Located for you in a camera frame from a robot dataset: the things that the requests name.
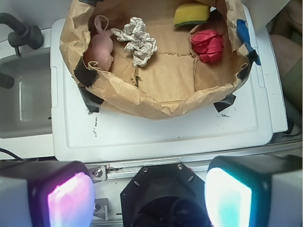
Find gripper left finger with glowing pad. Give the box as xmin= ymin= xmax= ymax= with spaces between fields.
xmin=0 ymin=161 xmax=95 ymax=227

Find yellow green sponge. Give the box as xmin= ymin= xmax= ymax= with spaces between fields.
xmin=174 ymin=2 xmax=210 ymax=27

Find white plastic bin lid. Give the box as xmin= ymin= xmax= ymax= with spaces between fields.
xmin=50 ymin=19 xmax=273 ymax=163

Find white sink basin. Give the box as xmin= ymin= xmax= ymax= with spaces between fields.
xmin=0 ymin=48 xmax=52 ymax=139

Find brown paper bag tray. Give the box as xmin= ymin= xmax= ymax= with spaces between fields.
xmin=60 ymin=0 xmax=251 ymax=120

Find white crumpled paper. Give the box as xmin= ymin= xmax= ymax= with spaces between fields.
xmin=111 ymin=17 xmax=158 ymax=67

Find pink rubber glove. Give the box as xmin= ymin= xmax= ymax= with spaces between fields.
xmin=83 ymin=15 xmax=114 ymax=71

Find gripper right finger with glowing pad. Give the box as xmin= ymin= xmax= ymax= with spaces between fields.
xmin=205 ymin=155 xmax=303 ymax=227

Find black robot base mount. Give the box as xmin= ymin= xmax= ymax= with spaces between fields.
xmin=120 ymin=163 xmax=212 ymax=227

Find red crumpled paper ball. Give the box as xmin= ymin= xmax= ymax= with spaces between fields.
xmin=190 ymin=29 xmax=224 ymax=63

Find black sink faucet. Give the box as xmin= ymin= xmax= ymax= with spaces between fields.
xmin=0 ymin=12 xmax=44 ymax=56

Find blue masking tape piece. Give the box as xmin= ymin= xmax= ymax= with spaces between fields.
xmin=236 ymin=19 xmax=261 ymax=66

